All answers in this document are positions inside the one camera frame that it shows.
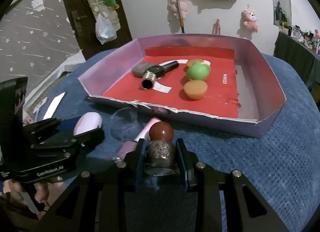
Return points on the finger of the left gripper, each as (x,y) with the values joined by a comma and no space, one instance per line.
(65,142)
(50,125)

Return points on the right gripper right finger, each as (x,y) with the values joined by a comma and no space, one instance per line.
(185,162)

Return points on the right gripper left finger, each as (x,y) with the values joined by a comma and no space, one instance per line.
(134,165)

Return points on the pink oval case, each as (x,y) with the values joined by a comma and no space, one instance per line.
(87,122)

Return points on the glass bottle brown ball cap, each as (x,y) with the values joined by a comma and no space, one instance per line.
(160,150)

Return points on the large orange round puck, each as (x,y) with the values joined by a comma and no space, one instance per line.
(195,89)

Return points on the green yellow toy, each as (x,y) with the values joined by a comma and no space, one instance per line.
(198,71)

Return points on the black nail polish bottle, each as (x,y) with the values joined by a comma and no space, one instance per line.
(158,71)

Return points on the person left hand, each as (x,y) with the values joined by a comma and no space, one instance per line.
(41,192)

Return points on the purple nail polish bottle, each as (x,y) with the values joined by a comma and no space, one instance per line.
(129,146)

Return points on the clear round glass lens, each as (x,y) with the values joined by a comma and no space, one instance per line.
(124,124)

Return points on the red paper liner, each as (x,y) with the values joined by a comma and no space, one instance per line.
(221,99)

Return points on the pink cardboard box tray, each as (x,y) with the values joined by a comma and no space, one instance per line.
(260,94)

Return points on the grey square earbud case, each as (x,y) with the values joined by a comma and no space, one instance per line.
(141,68)

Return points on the small orange round puck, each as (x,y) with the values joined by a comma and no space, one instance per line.
(190,62)

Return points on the white plastic bag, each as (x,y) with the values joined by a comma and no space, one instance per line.
(104,30)

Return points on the dark wooden door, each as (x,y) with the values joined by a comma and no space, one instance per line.
(83,23)

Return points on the pink plush toy right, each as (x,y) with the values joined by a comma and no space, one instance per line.
(249,20)

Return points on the pink plush toy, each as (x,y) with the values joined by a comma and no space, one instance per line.
(249,20)
(184,8)

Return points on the dark cloth covered table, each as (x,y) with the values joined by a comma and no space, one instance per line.
(302,59)

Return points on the pink plush toy left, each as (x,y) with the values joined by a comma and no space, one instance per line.
(184,8)

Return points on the orange grey mop handle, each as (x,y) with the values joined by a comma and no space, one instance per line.
(180,16)

